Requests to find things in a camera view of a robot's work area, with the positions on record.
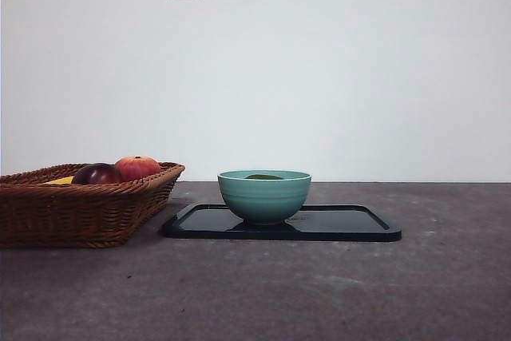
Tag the green avocado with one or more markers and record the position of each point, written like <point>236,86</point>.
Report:
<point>263,176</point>

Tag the teal ribbed bowl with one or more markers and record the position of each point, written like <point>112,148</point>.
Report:
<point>265,201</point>

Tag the dark rectangular tray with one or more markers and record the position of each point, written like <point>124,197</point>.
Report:
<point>339,223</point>

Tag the red orange peach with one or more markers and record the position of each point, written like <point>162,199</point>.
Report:
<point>139,167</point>

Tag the dark purple plum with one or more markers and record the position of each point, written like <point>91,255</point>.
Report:
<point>97,175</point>

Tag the brown wicker basket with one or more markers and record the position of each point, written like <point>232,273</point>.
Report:
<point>80,213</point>

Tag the yellow fruit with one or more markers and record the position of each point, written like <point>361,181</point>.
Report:
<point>60,181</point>

